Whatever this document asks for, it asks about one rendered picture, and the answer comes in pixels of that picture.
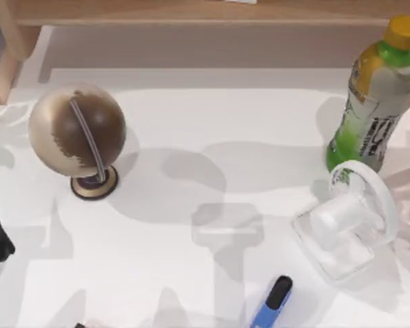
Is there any brown and beige desk globe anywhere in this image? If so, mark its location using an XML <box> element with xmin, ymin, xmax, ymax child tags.
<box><xmin>28</xmin><ymin>82</ymin><xmax>127</xmax><ymax>201</ymax></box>

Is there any wooden shelf unit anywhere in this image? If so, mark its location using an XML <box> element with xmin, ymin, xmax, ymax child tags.
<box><xmin>0</xmin><ymin>0</ymin><xmax>410</xmax><ymax>105</ymax></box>

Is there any small black and pink object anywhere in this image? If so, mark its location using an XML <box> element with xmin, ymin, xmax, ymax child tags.
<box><xmin>74</xmin><ymin>318</ymin><xmax>105</xmax><ymax>328</ymax></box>

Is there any green bottle with yellow cap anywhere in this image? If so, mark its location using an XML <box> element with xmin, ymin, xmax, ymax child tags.
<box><xmin>325</xmin><ymin>14</ymin><xmax>410</xmax><ymax>174</ymax></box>

